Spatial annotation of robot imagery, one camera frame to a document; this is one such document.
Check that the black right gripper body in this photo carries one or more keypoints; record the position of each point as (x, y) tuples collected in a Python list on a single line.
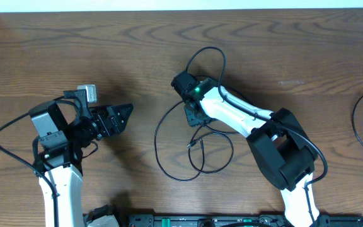
[(198, 119)]

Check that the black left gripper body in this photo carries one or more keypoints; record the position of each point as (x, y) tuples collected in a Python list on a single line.
[(106, 130)]

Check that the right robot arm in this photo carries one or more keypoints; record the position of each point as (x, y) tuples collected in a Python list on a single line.
[(282, 150)]

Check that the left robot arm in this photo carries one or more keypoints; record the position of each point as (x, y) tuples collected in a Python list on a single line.
[(58, 153)]

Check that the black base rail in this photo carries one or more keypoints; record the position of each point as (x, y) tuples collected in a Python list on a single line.
[(111, 216)]

